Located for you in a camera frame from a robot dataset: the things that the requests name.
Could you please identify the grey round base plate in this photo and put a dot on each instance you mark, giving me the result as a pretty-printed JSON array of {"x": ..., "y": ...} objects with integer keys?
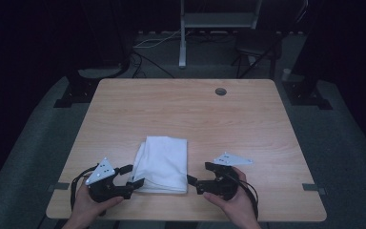
[{"x": 98, "y": 72}]

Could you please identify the white tank top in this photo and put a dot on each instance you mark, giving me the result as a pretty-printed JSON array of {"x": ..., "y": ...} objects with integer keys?
[{"x": 163, "y": 165}]

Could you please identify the grey table grommet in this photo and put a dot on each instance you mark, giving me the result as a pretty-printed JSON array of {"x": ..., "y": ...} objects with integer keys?
[{"x": 220, "y": 91}]

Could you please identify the small white cup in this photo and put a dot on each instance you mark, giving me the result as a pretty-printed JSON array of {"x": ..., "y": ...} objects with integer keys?
[{"x": 286, "y": 74}]

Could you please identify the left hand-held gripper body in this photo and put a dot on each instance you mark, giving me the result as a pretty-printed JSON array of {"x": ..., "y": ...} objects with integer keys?
[{"x": 103, "y": 187}]

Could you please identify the black stand base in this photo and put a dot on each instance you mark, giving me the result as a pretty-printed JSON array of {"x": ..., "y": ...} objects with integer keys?
[
  {"x": 82, "y": 92},
  {"x": 305, "y": 92}
]

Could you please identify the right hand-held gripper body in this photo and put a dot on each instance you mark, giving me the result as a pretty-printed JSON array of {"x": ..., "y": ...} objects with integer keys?
[{"x": 222, "y": 186}]

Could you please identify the black stool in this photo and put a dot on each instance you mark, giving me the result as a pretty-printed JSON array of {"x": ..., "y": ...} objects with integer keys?
[{"x": 257, "y": 44}]

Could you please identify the person's left hand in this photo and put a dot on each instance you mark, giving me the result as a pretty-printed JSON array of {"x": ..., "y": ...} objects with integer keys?
[{"x": 87, "y": 206}]

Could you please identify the person's right hand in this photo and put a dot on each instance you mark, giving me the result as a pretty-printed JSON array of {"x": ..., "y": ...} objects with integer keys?
[{"x": 239, "y": 205}]

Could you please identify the grey table bracket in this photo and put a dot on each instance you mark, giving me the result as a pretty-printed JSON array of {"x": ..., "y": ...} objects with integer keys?
[
  {"x": 313, "y": 188},
  {"x": 60, "y": 186}
]

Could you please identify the white metal stand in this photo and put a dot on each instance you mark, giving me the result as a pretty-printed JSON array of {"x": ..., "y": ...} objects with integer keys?
[{"x": 216, "y": 19}]

